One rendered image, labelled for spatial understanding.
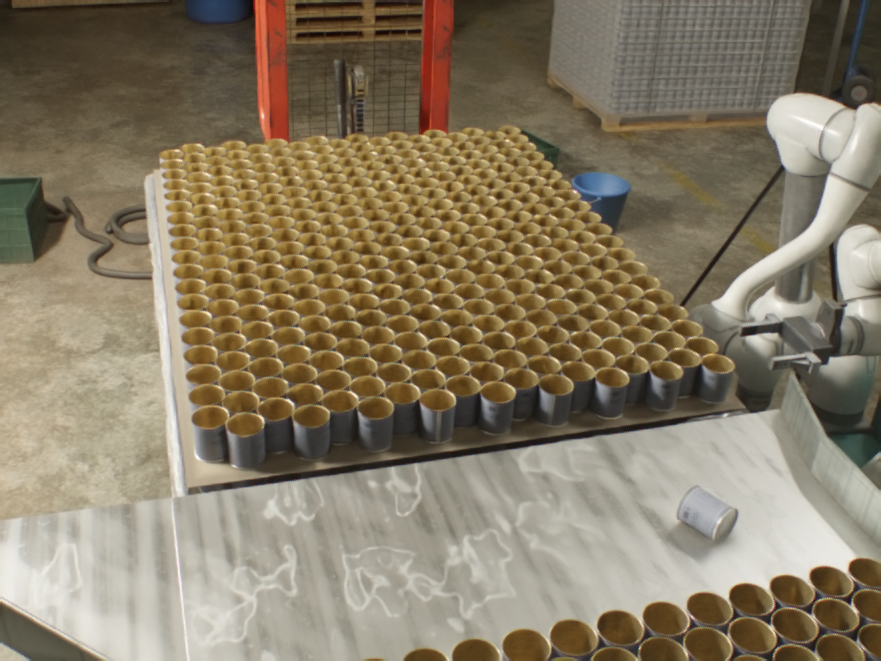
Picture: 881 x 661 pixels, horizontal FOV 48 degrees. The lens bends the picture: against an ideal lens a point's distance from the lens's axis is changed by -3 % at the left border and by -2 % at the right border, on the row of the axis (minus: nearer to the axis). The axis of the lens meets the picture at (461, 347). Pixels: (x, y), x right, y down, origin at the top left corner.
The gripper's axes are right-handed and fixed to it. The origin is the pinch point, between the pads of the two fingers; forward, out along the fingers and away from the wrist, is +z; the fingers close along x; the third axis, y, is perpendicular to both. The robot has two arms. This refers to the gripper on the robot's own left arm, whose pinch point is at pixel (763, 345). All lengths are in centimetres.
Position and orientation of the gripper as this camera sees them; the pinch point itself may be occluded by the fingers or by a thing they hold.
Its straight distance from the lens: 226.2
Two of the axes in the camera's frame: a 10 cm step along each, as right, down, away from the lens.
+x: -2.8, -5.4, 8.0
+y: -0.6, 8.4, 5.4
